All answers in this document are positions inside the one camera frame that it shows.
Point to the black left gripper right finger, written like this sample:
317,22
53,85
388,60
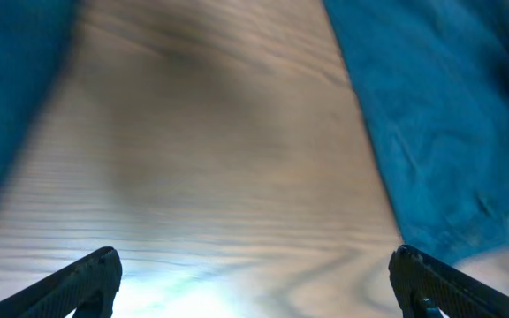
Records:
426,287

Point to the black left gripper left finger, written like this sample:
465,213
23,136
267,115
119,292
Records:
85,289

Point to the dark blue shorts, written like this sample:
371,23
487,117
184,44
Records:
432,80

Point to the folded dark blue garment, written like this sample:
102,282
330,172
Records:
34,38

